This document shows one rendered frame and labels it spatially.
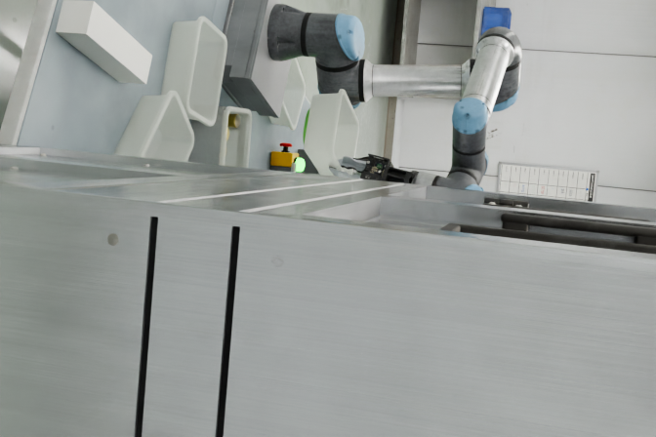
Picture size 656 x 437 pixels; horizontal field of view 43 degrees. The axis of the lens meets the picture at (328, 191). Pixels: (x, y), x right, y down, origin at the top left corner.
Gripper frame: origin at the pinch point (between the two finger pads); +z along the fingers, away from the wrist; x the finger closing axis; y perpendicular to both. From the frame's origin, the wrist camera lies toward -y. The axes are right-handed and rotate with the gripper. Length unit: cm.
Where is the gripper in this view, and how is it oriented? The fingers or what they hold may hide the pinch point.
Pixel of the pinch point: (335, 168)
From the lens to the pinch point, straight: 199.5
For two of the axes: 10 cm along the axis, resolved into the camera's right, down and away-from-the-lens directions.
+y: -2.3, -2.7, -9.3
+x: -3.2, 9.3, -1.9
